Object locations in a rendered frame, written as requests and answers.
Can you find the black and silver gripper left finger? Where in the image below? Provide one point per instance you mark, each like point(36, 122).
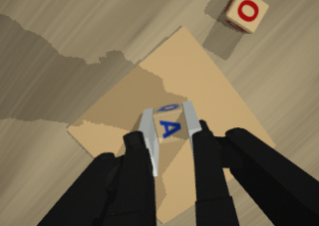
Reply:
point(86, 202)

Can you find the tan flat mat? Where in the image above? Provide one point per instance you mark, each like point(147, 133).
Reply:
point(179, 70)

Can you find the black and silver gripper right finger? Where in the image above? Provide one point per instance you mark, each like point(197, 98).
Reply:
point(285, 193)

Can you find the beige letter block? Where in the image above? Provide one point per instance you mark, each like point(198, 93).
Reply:
point(170, 123)
point(244, 15)

